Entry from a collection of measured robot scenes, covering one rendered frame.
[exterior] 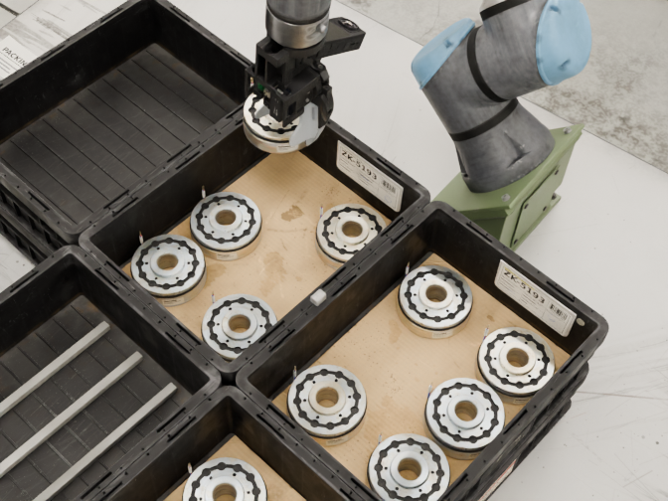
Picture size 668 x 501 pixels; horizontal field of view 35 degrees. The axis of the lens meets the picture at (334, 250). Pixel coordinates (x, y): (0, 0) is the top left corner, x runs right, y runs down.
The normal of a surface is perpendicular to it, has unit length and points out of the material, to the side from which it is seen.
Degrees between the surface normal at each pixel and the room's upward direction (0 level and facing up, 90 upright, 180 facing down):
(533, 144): 27
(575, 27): 53
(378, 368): 0
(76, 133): 0
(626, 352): 0
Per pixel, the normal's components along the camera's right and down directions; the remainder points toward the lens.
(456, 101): -0.34, 0.63
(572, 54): 0.74, -0.09
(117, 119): 0.04, -0.57
